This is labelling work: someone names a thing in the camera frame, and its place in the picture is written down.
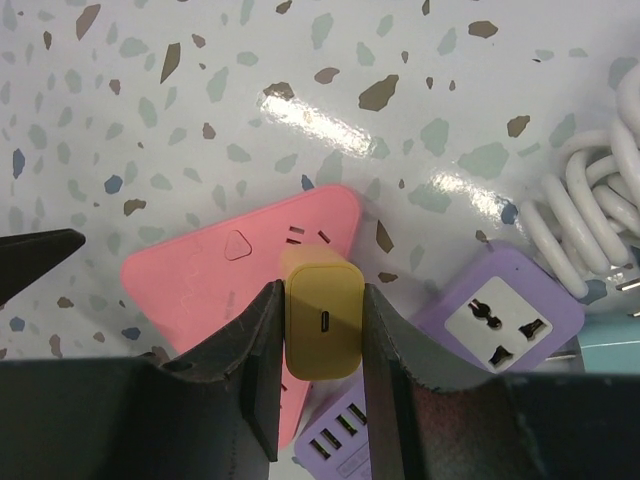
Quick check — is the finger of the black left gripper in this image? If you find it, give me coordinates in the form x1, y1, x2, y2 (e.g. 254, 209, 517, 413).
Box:
0, 228, 86, 305

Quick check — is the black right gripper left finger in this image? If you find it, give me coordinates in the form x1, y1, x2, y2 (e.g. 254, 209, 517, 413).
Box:
162, 280, 284, 461

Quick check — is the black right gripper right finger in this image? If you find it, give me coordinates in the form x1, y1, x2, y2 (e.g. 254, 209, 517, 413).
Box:
362, 284, 500, 479

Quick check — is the pink triangular power strip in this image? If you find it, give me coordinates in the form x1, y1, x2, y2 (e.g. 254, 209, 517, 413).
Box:
121, 185, 361, 448

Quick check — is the yellow plug adapter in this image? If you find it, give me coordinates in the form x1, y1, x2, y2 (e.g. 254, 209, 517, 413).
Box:
281, 245, 365, 381

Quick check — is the teal plug adapter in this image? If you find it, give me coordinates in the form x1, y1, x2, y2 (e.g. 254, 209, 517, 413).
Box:
536, 313, 639, 374

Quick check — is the purple power strip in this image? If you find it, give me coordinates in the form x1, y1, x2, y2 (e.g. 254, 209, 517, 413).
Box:
294, 242, 585, 479

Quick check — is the white coiled power cord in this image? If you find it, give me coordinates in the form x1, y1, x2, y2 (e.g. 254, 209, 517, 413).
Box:
519, 67, 640, 301

